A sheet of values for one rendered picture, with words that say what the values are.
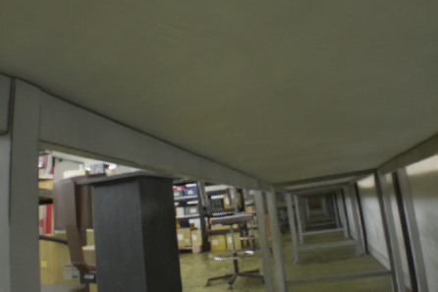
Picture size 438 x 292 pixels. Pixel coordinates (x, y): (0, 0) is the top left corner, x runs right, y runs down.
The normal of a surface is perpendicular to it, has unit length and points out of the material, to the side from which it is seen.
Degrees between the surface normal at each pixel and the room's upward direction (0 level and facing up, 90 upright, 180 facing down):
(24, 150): 90
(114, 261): 90
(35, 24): 180
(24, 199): 90
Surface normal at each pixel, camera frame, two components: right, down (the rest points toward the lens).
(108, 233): -0.44, -0.20
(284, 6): 0.11, 0.95
